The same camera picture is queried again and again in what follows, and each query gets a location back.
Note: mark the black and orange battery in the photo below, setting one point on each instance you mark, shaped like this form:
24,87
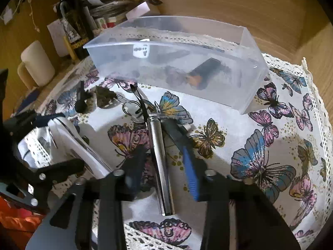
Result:
205,73

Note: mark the black clip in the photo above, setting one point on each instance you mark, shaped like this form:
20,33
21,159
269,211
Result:
80,99

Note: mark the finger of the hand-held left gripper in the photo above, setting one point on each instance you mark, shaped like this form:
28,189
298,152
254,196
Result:
49,118
61,169

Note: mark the butterfly print tablecloth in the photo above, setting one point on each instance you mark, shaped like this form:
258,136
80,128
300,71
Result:
234,140

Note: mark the dark glass bottle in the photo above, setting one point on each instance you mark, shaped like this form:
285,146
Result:
74,33

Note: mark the stack of books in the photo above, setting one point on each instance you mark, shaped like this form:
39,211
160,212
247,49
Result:
111,5

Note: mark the silver metal cylinder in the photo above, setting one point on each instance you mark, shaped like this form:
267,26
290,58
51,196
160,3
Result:
160,161

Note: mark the white paper card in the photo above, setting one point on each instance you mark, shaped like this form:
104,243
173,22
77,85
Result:
56,35

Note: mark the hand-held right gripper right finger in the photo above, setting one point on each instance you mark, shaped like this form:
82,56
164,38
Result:
192,174

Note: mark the white die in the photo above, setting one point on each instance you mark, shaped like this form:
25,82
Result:
141,50

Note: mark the white glossy tool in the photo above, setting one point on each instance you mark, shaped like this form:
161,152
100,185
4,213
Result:
78,145

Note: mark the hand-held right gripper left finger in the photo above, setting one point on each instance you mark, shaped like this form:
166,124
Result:
135,169

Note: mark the orange cloth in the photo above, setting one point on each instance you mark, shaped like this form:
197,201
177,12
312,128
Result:
15,221

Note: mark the clear plastic box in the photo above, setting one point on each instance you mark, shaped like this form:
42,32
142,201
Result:
182,65

